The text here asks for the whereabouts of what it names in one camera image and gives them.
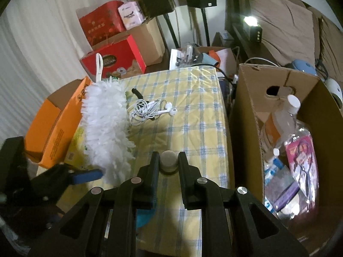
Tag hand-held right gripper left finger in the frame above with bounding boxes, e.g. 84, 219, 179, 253
29, 151, 161, 257

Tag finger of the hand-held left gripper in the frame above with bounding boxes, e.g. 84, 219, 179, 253
32, 163, 104, 193

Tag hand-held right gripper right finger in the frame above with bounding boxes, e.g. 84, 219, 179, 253
178, 151, 308, 257

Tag small white round bottle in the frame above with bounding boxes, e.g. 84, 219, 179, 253
160, 151, 178, 174

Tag orange cardboard box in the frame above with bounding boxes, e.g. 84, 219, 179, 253
24, 76, 93, 170

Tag white fluffy duster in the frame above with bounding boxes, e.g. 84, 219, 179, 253
80, 54, 137, 186

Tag white wired earphones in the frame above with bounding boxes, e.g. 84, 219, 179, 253
128, 99, 177, 126

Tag brown cardboard box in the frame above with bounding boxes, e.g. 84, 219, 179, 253
230, 64, 343, 249

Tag green and yellow carton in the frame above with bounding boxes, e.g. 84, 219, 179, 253
64, 124, 93, 170

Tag blue collapsible funnel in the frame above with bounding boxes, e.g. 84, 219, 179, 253
137, 203, 157, 228

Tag yellow checked tablecloth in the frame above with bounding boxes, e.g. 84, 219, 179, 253
62, 67, 236, 255

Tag clear bottle blue label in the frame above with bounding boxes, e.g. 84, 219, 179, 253
264, 148, 288, 185

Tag clear bottle white cap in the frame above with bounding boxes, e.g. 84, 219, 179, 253
261, 94, 302, 150

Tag pink printed packet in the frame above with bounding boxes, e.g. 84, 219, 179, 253
284, 135, 320, 209

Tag red gift box round label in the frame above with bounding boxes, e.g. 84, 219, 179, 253
80, 34, 147, 79

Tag paper bag with clutter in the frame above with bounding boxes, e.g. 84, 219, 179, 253
168, 44, 238, 71

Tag white curtain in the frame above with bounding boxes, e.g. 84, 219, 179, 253
0, 0, 89, 129

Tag large brown storage carton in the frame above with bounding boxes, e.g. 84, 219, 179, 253
90, 16, 166, 73

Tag red gift bag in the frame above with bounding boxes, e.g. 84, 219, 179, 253
78, 1, 126, 51

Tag white tissue pack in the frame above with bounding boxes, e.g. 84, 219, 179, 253
118, 1, 146, 30

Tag black power unit with light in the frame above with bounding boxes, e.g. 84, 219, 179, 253
242, 16, 263, 43

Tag light blue round device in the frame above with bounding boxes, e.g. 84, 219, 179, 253
284, 60, 318, 77

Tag white round device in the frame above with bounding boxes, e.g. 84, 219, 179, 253
323, 78, 343, 105

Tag brown sofa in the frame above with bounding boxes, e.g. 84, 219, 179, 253
224, 0, 343, 86

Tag large brown sofa cushion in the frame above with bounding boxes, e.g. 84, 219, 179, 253
238, 0, 317, 67

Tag white charging cable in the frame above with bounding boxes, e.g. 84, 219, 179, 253
242, 57, 280, 67

